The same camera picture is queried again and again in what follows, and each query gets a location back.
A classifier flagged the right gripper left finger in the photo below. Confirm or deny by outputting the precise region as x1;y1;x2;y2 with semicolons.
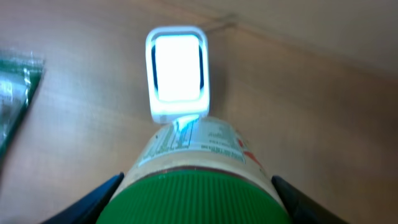
42;172;124;224

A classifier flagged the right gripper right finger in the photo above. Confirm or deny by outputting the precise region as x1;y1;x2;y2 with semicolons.
271;175;348;224

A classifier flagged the green lid jar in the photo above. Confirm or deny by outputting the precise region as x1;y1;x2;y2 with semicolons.
98;117;292;223

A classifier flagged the green sponge pack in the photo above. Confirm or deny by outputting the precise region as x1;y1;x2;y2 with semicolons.
1;49;45;158

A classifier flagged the white barcode scanner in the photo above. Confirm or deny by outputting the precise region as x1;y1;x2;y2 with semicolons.
145;26;210;124

